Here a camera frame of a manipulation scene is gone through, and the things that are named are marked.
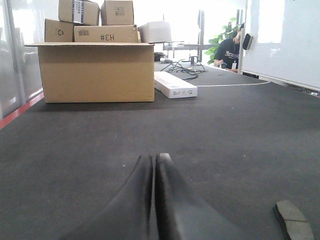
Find small cardboard box top right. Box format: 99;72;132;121
100;0;134;26

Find long white box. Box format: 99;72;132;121
154;71;198;99

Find cardboard box marked H3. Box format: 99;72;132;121
73;25;140;43

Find small cardboard box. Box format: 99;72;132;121
100;0;134;26
58;0;100;26

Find seated person dark shirt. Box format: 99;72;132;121
214;23;245;73

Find small cardboard box top left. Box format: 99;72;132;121
58;0;100;26

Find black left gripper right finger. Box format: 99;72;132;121
154;152;250;240

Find green potted plant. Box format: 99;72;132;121
204;17;240;65

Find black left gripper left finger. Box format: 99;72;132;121
61;155;153;240

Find small cardboard box recycling symbol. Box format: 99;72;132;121
44;18;75;42

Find white whiteboard panel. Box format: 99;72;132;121
242;0;320;90

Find grey cardboard box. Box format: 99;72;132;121
138;20;172;44

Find black whiteboard eraser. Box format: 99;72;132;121
242;33;254;50

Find tangled black cables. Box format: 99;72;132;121
159;57;209;81

